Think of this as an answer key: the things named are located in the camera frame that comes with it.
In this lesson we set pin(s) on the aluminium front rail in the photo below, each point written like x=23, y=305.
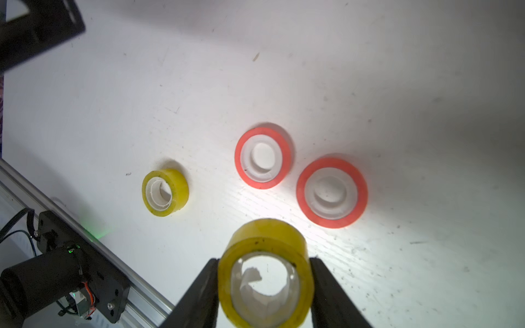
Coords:
x=64, y=218

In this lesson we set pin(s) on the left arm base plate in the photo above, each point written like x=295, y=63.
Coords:
x=107, y=283

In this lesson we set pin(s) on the yellow tape roll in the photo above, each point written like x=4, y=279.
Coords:
x=244, y=306
x=165, y=191

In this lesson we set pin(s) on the red tape roll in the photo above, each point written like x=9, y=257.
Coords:
x=263, y=157
x=332, y=193

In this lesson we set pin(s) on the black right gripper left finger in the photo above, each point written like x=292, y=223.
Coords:
x=199, y=305

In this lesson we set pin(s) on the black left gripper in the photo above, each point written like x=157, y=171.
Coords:
x=46, y=25

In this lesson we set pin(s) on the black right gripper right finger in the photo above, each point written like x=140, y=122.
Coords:
x=332, y=307

